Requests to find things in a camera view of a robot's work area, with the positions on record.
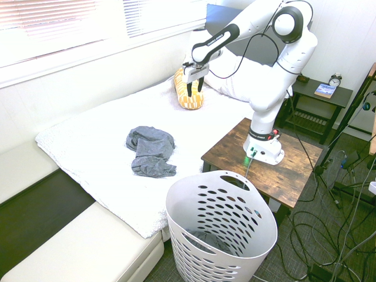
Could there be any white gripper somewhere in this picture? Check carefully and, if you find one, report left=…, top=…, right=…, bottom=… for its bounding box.
left=182, top=63, right=210, bottom=98

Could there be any grey clothing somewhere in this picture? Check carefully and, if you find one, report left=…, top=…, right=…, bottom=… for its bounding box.
left=125, top=125, right=177, bottom=179

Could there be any white perforated laundry basket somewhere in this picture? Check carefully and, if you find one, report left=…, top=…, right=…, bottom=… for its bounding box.
left=165, top=169, right=278, bottom=282

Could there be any yellow white patterned pillow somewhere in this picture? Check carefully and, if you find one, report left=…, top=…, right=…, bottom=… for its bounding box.
left=173, top=66, right=206, bottom=111

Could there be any white bed pillow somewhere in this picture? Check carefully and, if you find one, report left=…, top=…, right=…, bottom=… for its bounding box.
left=202, top=53, right=283, bottom=104

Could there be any white window blind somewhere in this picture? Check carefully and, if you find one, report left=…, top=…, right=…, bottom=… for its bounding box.
left=122, top=0, right=207, bottom=39
left=0, top=0, right=99, bottom=46

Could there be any white bed blanket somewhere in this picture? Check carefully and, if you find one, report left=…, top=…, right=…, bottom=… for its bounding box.
left=34, top=78, right=257, bottom=239

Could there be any rustic wooden side table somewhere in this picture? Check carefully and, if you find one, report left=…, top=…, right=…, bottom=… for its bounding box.
left=201, top=117, right=324, bottom=226

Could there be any blue covered book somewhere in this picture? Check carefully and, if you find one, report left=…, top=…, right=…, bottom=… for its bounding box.
left=314, top=83, right=337, bottom=99

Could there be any black alarm clock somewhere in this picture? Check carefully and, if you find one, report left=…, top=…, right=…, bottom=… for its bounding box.
left=328, top=72, right=343, bottom=88

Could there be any black nightstand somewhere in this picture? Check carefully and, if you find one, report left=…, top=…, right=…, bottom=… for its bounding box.
left=283, top=76, right=354, bottom=145

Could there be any grey cloth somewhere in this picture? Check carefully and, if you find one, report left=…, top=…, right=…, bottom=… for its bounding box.
left=183, top=229, right=239, bottom=257

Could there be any black power adapter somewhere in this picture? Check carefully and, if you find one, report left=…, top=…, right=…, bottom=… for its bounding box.
left=337, top=150, right=361, bottom=171

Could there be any cream padded bench cushion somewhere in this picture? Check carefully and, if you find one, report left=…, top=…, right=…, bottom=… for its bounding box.
left=0, top=201, right=166, bottom=282
left=0, top=140, right=60, bottom=206

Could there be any black power strip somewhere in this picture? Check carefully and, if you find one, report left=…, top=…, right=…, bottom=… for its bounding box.
left=307, top=262, right=334, bottom=282

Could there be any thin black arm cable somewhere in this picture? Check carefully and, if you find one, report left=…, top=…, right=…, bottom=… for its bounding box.
left=209, top=0, right=317, bottom=206

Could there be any thick robot base cable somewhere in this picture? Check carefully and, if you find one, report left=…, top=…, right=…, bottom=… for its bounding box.
left=243, top=150, right=257, bottom=189

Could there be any black camera stand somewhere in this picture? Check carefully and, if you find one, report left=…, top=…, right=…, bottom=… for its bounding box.
left=313, top=69, right=376, bottom=209

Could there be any black teal camera mount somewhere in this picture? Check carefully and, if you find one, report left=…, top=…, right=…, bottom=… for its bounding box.
left=361, top=90, right=376, bottom=113

